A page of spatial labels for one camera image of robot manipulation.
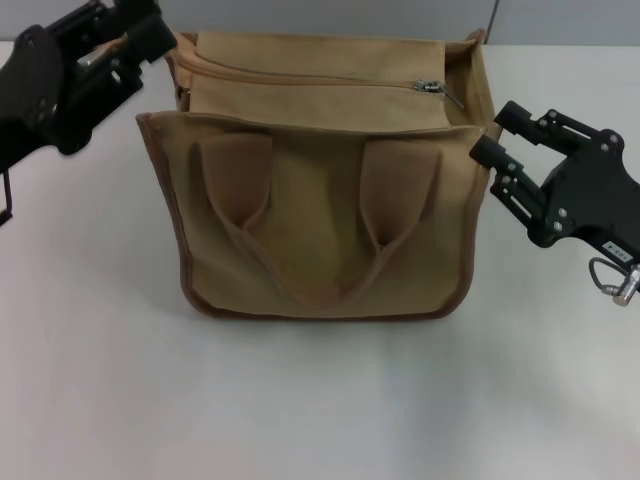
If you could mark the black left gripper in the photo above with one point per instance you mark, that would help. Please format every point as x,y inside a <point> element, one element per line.
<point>25,95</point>

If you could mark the silver metal zipper pull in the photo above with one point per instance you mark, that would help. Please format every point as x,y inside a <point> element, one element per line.
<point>430,86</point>

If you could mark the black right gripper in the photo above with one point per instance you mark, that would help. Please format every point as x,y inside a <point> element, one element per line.
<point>595,195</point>

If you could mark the khaki canvas food bag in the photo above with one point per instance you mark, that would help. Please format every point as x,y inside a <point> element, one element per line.
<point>320,210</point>

